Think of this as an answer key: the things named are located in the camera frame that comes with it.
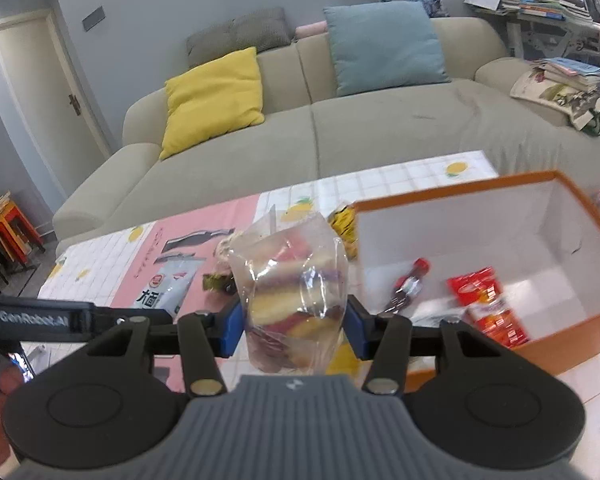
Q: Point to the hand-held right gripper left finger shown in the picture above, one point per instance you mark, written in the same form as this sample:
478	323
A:
230	327

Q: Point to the stacked red and orange stools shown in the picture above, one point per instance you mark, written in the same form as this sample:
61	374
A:
10	235

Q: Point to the light blue pillow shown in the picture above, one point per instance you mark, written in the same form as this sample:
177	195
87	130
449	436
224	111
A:
385	47

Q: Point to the dark green snack packet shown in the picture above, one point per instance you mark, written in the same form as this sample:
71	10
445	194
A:
217	282

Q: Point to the white door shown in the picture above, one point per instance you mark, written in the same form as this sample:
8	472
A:
40	110

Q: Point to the clear bag of dried fruit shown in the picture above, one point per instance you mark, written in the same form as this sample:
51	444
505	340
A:
292	280

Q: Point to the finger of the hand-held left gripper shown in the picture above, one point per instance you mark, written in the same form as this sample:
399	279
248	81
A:
130	311

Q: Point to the yellow snack packet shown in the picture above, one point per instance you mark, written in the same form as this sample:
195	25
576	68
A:
344	227

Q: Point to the dark wall panel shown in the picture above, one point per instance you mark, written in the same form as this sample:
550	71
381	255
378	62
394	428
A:
93	18

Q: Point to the red snack bar packet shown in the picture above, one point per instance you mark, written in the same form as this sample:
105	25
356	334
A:
490	310

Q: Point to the white printed snack packet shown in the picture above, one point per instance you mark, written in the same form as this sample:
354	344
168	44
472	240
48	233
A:
175	280

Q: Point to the white desk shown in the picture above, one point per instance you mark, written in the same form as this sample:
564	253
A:
545	30

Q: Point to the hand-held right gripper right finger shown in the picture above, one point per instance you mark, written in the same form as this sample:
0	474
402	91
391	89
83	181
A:
357	327

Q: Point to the pink cushion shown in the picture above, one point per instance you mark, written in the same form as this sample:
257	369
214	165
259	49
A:
310	30

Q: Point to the pile of papers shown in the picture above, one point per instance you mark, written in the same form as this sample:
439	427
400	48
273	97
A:
490	0

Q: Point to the orange cardboard box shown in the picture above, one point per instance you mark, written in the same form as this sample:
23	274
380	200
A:
570	320

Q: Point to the grey pillow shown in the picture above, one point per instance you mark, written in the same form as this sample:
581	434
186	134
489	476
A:
240	32

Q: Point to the yellow pillow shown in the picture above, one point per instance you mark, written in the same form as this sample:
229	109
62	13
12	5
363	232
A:
212	100

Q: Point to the stack of books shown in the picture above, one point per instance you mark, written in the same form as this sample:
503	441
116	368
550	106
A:
570	72

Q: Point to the beige sofa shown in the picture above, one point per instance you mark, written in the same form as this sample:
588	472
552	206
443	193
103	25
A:
380	140

